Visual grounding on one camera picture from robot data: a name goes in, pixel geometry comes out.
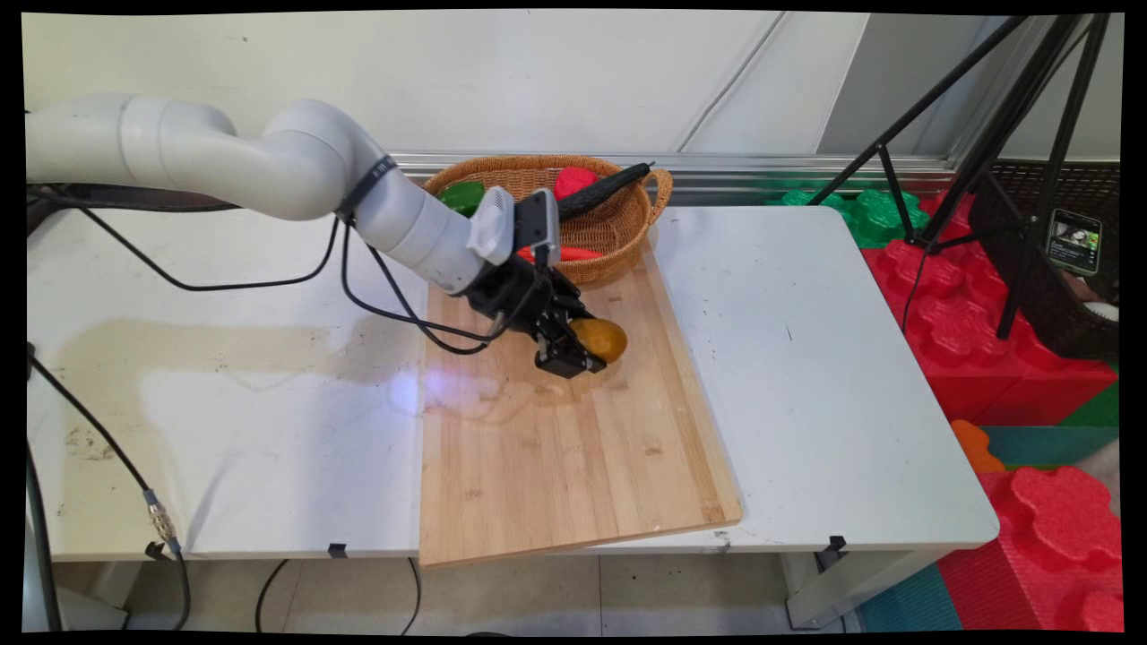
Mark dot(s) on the red foam block with knobs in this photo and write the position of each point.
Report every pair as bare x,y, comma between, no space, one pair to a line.
1057,528

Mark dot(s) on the orange foam piece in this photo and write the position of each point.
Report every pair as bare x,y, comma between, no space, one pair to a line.
975,445

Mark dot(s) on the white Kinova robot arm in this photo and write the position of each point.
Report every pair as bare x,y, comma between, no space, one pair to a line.
296,161

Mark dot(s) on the black tripod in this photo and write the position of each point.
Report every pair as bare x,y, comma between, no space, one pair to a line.
1004,125

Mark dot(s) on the green foam block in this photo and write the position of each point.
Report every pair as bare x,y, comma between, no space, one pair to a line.
874,215

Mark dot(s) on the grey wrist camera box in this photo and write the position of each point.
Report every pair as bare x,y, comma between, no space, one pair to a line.
533,224

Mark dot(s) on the black smartphone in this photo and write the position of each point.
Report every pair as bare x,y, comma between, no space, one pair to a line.
1074,240

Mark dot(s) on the grey table leg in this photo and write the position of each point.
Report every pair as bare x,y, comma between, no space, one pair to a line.
851,587

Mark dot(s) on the large red foam block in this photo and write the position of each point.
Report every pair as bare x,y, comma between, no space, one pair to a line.
959,322

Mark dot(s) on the bamboo cutting board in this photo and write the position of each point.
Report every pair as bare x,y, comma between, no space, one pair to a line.
556,466

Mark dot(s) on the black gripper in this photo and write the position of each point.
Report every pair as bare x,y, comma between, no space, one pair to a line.
520,296

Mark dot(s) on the yellow orange fruit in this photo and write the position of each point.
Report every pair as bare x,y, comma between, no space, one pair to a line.
602,339

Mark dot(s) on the red chili pepper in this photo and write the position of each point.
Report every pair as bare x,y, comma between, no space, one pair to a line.
578,254

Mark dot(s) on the dark wicker chair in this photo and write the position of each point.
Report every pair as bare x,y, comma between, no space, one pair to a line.
1048,305

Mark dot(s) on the green bell pepper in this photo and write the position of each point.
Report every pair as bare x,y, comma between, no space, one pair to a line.
461,197

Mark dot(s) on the red tomato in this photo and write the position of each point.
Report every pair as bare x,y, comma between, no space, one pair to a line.
573,182

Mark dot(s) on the woven wicker basket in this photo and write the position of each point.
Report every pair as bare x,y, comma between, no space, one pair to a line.
620,228

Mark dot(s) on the dark green cucumber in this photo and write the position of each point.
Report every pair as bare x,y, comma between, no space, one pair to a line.
605,190

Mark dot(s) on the black table edge clip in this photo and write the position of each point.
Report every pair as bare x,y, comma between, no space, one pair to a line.
337,549
835,543

